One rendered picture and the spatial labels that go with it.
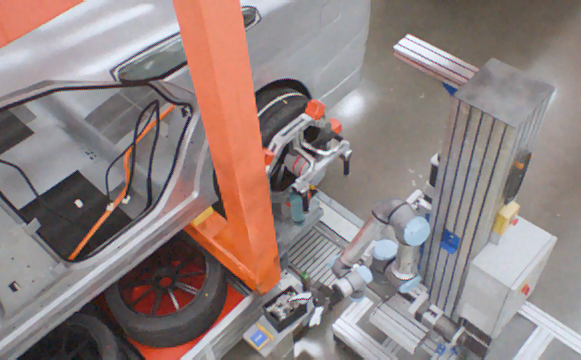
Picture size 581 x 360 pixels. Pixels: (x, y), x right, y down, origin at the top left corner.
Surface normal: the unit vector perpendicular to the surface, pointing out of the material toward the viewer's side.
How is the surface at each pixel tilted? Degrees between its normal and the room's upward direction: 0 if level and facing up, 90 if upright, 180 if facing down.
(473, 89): 0
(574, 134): 0
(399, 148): 0
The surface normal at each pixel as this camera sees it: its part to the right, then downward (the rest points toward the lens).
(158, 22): 0.40, -0.25
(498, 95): -0.06, -0.61
